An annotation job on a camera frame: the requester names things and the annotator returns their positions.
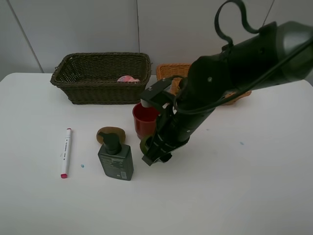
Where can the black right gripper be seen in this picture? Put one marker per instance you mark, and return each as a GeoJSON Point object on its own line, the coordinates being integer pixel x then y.
{"type": "Point", "coordinates": [174, 127]}

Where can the green lime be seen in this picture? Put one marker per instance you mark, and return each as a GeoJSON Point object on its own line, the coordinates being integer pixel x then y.
{"type": "Point", "coordinates": [145, 144]}

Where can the red plastic cup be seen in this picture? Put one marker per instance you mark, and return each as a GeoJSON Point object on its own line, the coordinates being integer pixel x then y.
{"type": "Point", "coordinates": [144, 120]}

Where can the pink dish soap bottle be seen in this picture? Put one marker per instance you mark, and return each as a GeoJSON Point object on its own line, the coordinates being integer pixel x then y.
{"type": "Point", "coordinates": [128, 78]}

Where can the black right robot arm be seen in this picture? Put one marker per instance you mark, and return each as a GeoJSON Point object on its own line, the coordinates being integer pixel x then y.
{"type": "Point", "coordinates": [277, 55]}

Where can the dark green pump bottle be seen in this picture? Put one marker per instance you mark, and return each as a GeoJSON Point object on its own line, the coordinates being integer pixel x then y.
{"type": "Point", "coordinates": [115, 157]}

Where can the brown kiwi fruit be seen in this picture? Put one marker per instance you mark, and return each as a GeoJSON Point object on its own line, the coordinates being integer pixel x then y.
{"type": "Point", "coordinates": [120, 132]}

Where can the orange wicker basket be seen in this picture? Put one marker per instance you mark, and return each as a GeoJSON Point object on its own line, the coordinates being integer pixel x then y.
{"type": "Point", "coordinates": [168, 70]}

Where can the white marker with red caps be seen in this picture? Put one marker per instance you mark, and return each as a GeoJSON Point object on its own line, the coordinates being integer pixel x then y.
{"type": "Point", "coordinates": [66, 154]}

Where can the dark brown wicker basket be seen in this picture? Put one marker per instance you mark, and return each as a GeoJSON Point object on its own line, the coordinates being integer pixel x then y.
{"type": "Point", "coordinates": [91, 78]}

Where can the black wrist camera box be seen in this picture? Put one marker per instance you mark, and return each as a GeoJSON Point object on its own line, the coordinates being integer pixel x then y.
{"type": "Point", "coordinates": [156, 95]}

